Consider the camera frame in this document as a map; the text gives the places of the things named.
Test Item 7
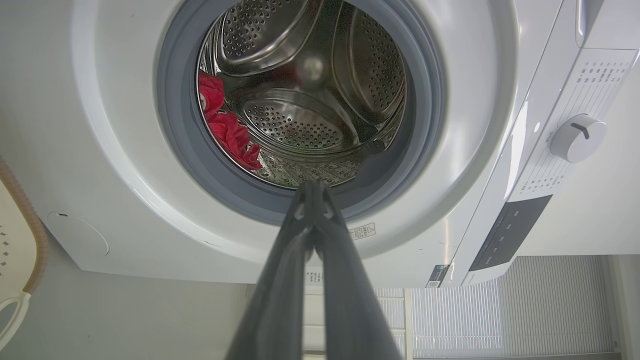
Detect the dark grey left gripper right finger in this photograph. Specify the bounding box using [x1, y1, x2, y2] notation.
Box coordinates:
[313, 182, 402, 360]

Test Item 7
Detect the grey warning label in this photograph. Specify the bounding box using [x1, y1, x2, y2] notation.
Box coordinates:
[348, 223, 377, 242]

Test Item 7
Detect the white front-load washing machine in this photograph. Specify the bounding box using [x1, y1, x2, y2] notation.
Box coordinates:
[0, 0, 640, 289]

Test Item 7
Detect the red printed garment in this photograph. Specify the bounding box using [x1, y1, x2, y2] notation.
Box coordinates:
[198, 70, 263, 171]

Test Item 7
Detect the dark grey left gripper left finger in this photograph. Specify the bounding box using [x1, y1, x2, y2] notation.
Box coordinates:
[225, 181, 318, 360]

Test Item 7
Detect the stainless steel washing machine drum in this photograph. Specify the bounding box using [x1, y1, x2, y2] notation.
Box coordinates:
[195, 0, 408, 190]

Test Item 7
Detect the grey rubber door gasket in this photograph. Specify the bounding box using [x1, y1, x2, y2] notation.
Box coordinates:
[156, 0, 447, 226]

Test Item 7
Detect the black washing machine control panel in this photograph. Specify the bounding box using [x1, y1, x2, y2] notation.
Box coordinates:
[469, 195, 553, 272]

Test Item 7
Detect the cream perforated laundry basket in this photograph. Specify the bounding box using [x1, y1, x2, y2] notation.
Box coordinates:
[0, 159, 50, 351]

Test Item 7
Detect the white round control knob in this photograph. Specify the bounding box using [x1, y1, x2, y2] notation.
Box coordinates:
[550, 114, 608, 164]

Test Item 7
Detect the black sticker with QR code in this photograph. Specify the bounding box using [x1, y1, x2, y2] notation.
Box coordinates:
[426, 264, 451, 289]

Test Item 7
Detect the round white filter cover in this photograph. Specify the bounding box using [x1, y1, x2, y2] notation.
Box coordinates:
[46, 211, 110, 257]

